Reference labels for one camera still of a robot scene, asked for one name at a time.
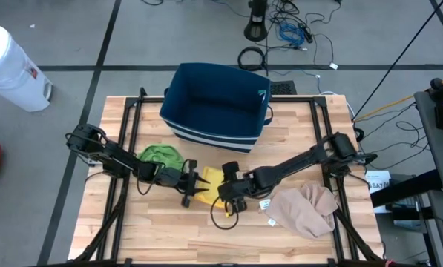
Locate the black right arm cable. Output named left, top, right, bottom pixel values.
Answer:
left=209, top=196, right=240, bottom=231

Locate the black power strip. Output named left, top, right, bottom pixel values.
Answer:
left=298, top=22, right=315, bottom=45

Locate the black cart beam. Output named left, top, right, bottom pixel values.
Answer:
left=370, top=168, right=443, bottom=208

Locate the thin black pole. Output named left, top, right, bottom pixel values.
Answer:
left=352, top=0, right=443, bottom=122

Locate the black coiled cable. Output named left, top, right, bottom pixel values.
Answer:
left=237, top=46, right=267, bottom=72

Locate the black stand base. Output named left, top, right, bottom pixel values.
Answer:
left=243, top=0, right=269, bottom=42

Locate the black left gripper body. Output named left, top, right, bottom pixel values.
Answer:
left=154, top=159, right=200, bottom=208

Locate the white trash can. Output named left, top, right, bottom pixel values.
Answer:
left=0, top=24, right=54, bottom=113

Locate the yellow floor cable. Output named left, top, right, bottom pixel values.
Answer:
left=352, top=76, right=443, bottom=123

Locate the white paper sign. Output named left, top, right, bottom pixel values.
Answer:
left=364, top=169, right=393, bottom=214

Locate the green towel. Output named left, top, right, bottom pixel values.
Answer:
left=136, top=144, right=185, bottom=174

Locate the grey side table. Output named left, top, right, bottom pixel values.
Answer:
left=413, top=90, right=443, bottom=267

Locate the blue coiled cable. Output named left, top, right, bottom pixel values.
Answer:
left=278, top=22, right=306, bottom=48

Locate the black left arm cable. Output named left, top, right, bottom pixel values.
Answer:
left=136, top=162, right=166, bottom=197

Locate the black metal table frame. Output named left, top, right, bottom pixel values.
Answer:
left=72, top=87, right=385, bottom=267

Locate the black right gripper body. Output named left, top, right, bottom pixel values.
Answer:
left=217, top=160, right=255, bottom=215

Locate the black floor outlet box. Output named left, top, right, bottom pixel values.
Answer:
left=271, top=80, right=298, bottom=96

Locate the navy white striped fabric basket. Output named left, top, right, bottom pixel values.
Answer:
left=158, top=62, right=275, bottom=155

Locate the yellow towel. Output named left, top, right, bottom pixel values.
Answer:
left=194, top=165, right=232, bottom=218

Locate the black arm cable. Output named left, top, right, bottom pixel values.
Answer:
left=136, top=162, right=166, bottom=197
left=209, top=196, right=240, bottom=231

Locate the beige towel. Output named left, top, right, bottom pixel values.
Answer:
left=258, top=181, right=340, bottom=240

